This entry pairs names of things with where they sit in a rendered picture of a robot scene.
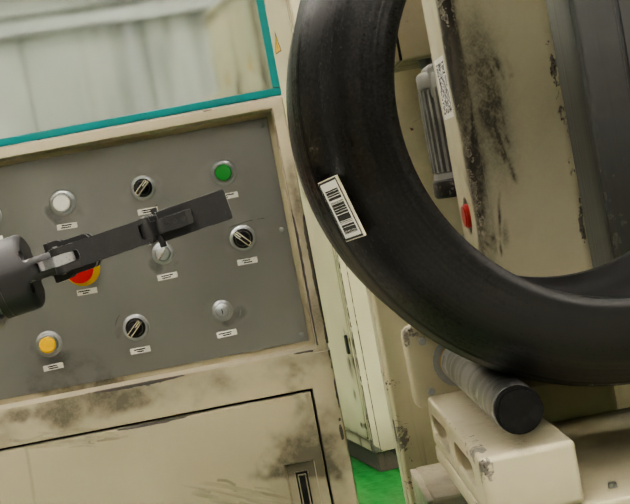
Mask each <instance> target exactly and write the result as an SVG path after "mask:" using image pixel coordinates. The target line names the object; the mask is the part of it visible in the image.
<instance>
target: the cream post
mask: <svg viewBox="0 0 630 504"><path fill-rule="evenodd" d="M421 1H422V6H423V12H424V17H425V23H426V28H427V34H428V39H429V45H430V50H431V56H432V61H433V67H434V72H435V78H436V83H437V89H438V94H439V100H440V105H441V111H442V116H443V120H444V125H445V130H446V136H447V143H448V149H449V155H450V160H451V166H452V171H453V177H454V182H455V188H456V193H457V199H458V204H459V210H460V215H461V221H462V227H463V232H464V238H465V239H466V240H467V241H468V242H469V243H470V244H471V245H472V246H473V247H475V248H476V249H477V250H478V251H479V252H481V253H482V254H483V255H485V256H486V257H487V258H489V259H490V260H492V261H493V262H495V263H496V264H498V265H499V266H501V267H503V268H504V269H506V270H508V271H509V272H511V273H513V274H515V275H518V276H529V277H549V276H560V275H567V274H572V273H577V272H581V271H585V270H588V269H592V268H593V267H592V261H591V255H590V250H589V244H588V238H587V233H586V227H585V221H584V216H583V210H582V204H581V199H580V193H579V187H578V182H577V176H576V170H575V165H574V159H573V153H572V148H571V142H570V136H569V131H568V125H567V119H566V114H565V108H564V102H563V97H562V91H561V85H560V80H559V74H558V68H557V63H556V57H555V51H554V46H553V40H552V34H551V29H550V23H549V17H548V12H547V6H546V0H421ZM442 55H443V59H444V64H445V70H446V75H447V81H448V86H449V92H450V97H451V103H452V108H453V114H454V117H451V118H449V119H447V120H445V119H444V113H443V108H442V102H441V97H440V91H439V86H438V80H437V75H436V69H435V64H434V61H435V60H437V59H438V58H439V57H440V56H442ZM463 204H468V207H469V210H470V215H471V221H472V228H466V227H465V226H464V223H463V220H462V214H461V207H462V205H463ZM532 389H533V390H534V391H535V392H536V393H537V394H538V395H539V397H540V398H541V400H542V403H543V418H544V419H545V420H547V421H548V422H549V423H551V422H556V421H562V420H567V419H572V418H577V417H582V416H587V415H592V414H597V413H602V412H607V411H612V410H618V408H617V403H616V397H615V391H614V386H604V387H580V386H567V385H557V384H547V385H542V386H537V387H532Z"/></svg>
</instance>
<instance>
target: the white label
mask: <svg viewBox="0 0 630 504"><path fill-rule="evenodd" d="M318 185H319V188H320V190H321V192H322V194H323V196H324V198H325V200H326V202H327V204H328V206H329V208H330V210H331V212H332V214H333V216H334V218H335V220H336V222H337V225H338V227H339V229H340V231H341V233H342V235H343V237H344V239H345V241H346V242H348V241H351V240H354V239H357V238H360V237H363V236H366V233H365V230H364V228H363V226H362V224H361V222H360V220H359V218H358V216H357V214H356V212H355V210H354V208H353V206H352V204H351V202H350V200H349V198H348V195H347V193H346V191H345V189H344V187H343V185H342V183H341V181H340V179H339V177H338V175H335V176H332V177H330V178H328V179H326V180H324V181H322V182H319V183H318Z"/></svg>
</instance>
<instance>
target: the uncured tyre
mask: <svg viewBox="0 0 630 504"><path fill-rule="evenodd" d="M405 3H406V0H300V3H299V7H298V12H297V16H296V21H295V26H294V31H293V35H292V40H291V45H290V51H289V58H288V67H287V81H286V107H287V121H288V130H289V137H290V143H291V148H292V153H293V157H294V161H295V165H296V169H297V172H298V175H299V179H300V182H301V184H302V187H303V190H304V193H305V195H306V198H307V200H308V202H309V205H310V207H311V209H312V211H313V213H314V215H315V217H316V219H317V221H318V223H319V225H320V227H321V229H322V230H323V232H324V234H325V235H326V237H327V239H328V240H329V242H330V243H331V245H332V246H333V248H334V249H335V251H336V252H337V254H338V255H339V256H340V258H341V259H342V260H343V262H344V263H345V264H346V265H347V267H348V268H349V269H350V270H351V271H352V273H353V274H354V275H355V276H356V277H357V278H358V279H359V280H360V281H361V282H362V283H363V284H364V285H365V286H366V287H367V288H368V289H369V290H370V291H371V292H372V293H373V294H374V295H375V296H376V297H377V298H378V299H380V300H381V301H382V302H383V303H384V304H385V305H387V306H388V307H389V308H390V309H391V310H392V311H394V312H395V313H396V314H397V315H398V316H399V317H401V318H402V319H403V320H404V321H406V322H407V323H408V324H409V325H411V326H412V327H413V328H415V329H416V330H417V331H419V332H420V333H422V334H423V335H425V336H426V337H428V338H429V339H431V340H432V341H434V342H436V343H437V344H439V345H441V346H442V347H444V348H446V349H448V350H449V351H451V352H453V353H455V354H457V355H459V356H461V357H463V358H465V359H467V360H470V361H472V362H474V363H477V364H479V365H482V366H484V367H487V368H489V369H492V370H495V371H498V372H501V373H504V374H508V375H511V376H515V377H519V378H523V379H527V380H532V381H537V382H543V383H549V384H557V385H567V386H581V385H583V384H617V383H624V384H622V385H626V384H630V251H629V252H627V253H626V254H624V255H622V256H620V257H618V258H616V259H614V260H612V261H610V262H608V263H605V264H603V265H600V266H597V267H595V268H592V269H588V270H585V271H581V272H577V273H572V274H567V275H560V276H549V277H529V276H518V275H515V274H513V273H511V272H509V271H508V270H506V269H504V268H503V267H501V266H499V265H498V264H496V263H495V262H493V261H492V260H490V259H489V258H487V257H486V256H485V255H483V254H482V253H481V252H479V251H478V250H477V249H476V248H475V247H473V246H472V245H471V244H470V243H469V242H468V241H467V240H466V239H465V238H463V237H462V236H461V235H460V234H459V233H458V232H457V230H456V229H455V228H454V227H453V226H452V225H451V224H450V223H449V222H448V220H447V219H446V218H445V217H444V216H443V214H442V213H441V212H440V210H439V209H438V208H437V206H436V205H435V203H434V202H433V200H432V199H431V197H430V196H429V194H428V193H427V191H426V189H425V187H424V186H423V184H422V182H421V180H420V178H419V176H418V174H417V172H416V170H415V168H414V166H413V163H412V161H411V158H410V156H409V153H408V150H407V148H406V145H405V141H404V138H403V135H402V131H401V127H400V122H399V117H398V112H397V105H396V97H395V83H394V64H395V50H396V42H397V35H398V30H399V25H400V21H401V17H402V13H403V9H404V6H405ZM335 175H338V177H339V179H340V181H341V183H342V185H343V187H344V189H345V191H346V193H347V195H348V198H349V200H350V202H351V204H352V206H353V208H354V210H355V212H356V214H357V216H358V218H359V220H360V222H361V224H362V226H363V228H364V230H365V233H366V236H363V237H360V238H357V239H354V240H351V241H348V242H346V241H345V239H344V237H343V235H342V233H341V231H340V229H339V227H338V225H337V222H336V220H335V218H334V216H333V214H332V212H331V210H330V208H329V206H328V204H327V202H326V200H325V198H324V196H323V194H322V192H321V190H320V188H319V185H318V183H319V182H322V181H324V180H326V179H328V178H330V177H332V176H335Z"/></svg>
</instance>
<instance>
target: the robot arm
mask: <svg viewBox="0 0 630 504"><path fill-rule="evenodd" d="M150 211H151V215H148V217H141V218H139V219H138V221H135V222H132V223H129V224H126V225H123V226H120V227H117V228H114V229H111V230H108V231H105V232H102V233H99V234H96V235H92V234H90V233H86V234H81V235H78V236H75V237H72V238H69V239H66V240H65V239H60V240H55V241H52V242H48V243H46V244H43V247H44V250H45V253H44V254H41V255H38V256H35V257H34V256H33V255H32V253H31V250H30V247H29V245H28V244H27V242H26V241H25V240H24V238H22V237H21V236H19V235H13V236H10V237H7V238H4V239H1V240H0V329H2V328H4V326H5V324H6V321H7V318H9V319H10V318H13V317H16V316H19V315H22V314H25V313H28V312H31V311H35V310H37V309H40V308H41V307H43V305H44V303H45V290H44V287H43V285H42V279H44V278H47V277H50V276H54V279H55V281H56V283H59V282H60V283H61V282H64V281H66V280H68V279H70V278H73V277H75V276H76V275H77V274H78V273H80V272H83V271H86V270H89V269H92V268H95V267H97V266H99V265H100V264H101V261H102V260H103V259H106V258H108V257H111V256H114V255H117V254H120V253H123V252H126V251H129V250H132V249H135V248H138V247H141V246H144V245H146V244H147V245H152V244H154V243H158V242H159V244H160V247H161V248H162V247H165V246H167V243H166V241H168V240H171V239H174V238H177V237H180V236H182V235H185V234H188V233H191V232H194V231H197V230H200V229H203V228H206V227H209V226H212V225H215V224H218V223H221V222H224V221H227V220H230V219H232V218H233V215H232V212H231V209H230V206H229V203H228V200H227V198H226V195H225V192H224V190H223V189H221V190H218V191H215V192H212V193H209V194H206V195H203V196H201V197H198V198H195V199H192V200H189V201H186V202H183V203H180V204H177V205H174V206H171V207H168V208H165V209H162V210H159V211H157V208H156V207H155V208H151V209H150Z"/></svg>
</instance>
